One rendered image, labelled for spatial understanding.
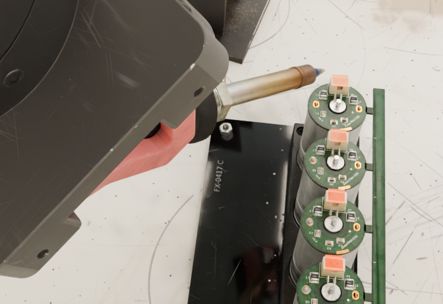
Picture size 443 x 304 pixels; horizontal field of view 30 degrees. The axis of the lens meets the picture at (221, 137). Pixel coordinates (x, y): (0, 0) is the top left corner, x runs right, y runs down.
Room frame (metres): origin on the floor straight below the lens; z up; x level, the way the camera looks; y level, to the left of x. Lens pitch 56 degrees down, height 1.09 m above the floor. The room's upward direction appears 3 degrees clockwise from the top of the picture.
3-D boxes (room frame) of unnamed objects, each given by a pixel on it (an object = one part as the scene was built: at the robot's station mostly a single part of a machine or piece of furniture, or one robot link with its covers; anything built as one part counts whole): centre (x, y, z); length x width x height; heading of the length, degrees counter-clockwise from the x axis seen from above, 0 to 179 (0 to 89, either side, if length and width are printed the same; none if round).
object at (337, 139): (0.19, -0.05, 0.82); 0.01 x 0.01 x 0.01; 87
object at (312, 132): (0.21, -0.05, 0.79); 0.02 x 0.02 x 0.05
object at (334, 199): (0.16, -0.05, 0.82); 0.01 x 0.01 x 0.01; 87
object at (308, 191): (0.18, -0.05, 0.79); 0.02 x 0.02 x 0.05
